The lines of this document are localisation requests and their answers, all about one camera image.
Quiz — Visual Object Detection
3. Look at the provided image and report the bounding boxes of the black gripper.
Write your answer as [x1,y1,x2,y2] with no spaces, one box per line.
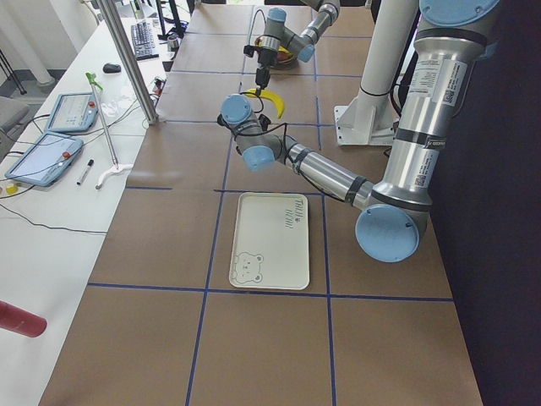
[243,44,271,94]

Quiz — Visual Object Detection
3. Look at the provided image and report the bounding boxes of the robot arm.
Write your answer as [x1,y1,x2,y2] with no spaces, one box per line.
[217,1,500,262]
[243,0,341,96]

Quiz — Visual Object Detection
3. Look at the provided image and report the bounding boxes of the brown wicker basket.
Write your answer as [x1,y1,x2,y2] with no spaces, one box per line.
[273,47,297,69]

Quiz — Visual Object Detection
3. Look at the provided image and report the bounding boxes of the black keyboard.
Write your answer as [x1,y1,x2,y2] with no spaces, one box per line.
[130,20,159,61]

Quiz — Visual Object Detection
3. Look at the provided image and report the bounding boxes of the white bear tray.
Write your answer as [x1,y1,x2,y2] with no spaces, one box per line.
[229,192,309,290]

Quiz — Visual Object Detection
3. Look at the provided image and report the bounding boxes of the black computer mouse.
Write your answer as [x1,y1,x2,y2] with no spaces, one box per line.
[102,63,122,74]

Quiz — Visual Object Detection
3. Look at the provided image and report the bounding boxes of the metal reacher grabber stick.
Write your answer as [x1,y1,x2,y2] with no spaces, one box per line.
[85,72,134,189]

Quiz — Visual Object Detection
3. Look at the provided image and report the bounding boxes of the black marker pen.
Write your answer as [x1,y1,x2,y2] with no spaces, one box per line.
[76,159,95,186]

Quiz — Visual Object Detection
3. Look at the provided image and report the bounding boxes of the blue teach pendant far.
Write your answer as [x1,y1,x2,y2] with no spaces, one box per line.
[46,92,97,133]

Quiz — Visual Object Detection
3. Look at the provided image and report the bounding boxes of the blue teach pendant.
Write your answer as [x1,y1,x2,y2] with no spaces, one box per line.
[46,92,97,133]
[5,131,84,187]

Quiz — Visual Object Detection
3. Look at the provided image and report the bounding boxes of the blue teach pendant near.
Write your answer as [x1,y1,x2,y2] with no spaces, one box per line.
[5,131,84,187]

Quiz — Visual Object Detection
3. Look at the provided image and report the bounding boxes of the brown paper table cover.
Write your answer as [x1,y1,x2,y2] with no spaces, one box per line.
[41,5,481,405]

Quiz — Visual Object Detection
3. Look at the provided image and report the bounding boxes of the red cylinder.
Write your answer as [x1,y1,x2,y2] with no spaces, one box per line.
[0,301,47,337]

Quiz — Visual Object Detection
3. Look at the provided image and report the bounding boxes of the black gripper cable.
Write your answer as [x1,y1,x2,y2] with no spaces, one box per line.
[242,8,268,94]

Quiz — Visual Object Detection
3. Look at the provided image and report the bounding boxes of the aluminium frame post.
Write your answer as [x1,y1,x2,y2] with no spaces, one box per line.
[98,1,158,125]

